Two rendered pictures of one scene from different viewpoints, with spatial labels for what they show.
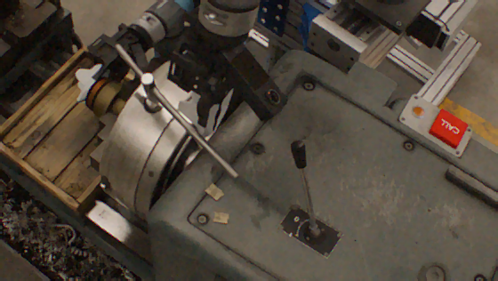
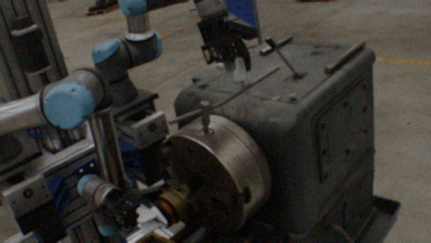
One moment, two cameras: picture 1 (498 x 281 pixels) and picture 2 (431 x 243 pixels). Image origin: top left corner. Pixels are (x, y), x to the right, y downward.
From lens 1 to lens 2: 1.17 m
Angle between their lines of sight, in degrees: 58
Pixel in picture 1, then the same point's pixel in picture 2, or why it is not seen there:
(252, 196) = (277, 91)
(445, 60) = not seen: hidden behind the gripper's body
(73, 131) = not seen: outside the picture
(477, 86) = not seen: hidden behind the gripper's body
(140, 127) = (222, 139)
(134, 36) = (115, 198)
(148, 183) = (257, 151)
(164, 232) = (302, 115)
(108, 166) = (241, 175)
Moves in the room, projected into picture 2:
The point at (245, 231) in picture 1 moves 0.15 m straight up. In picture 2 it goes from (299, 89) to (292, 38)
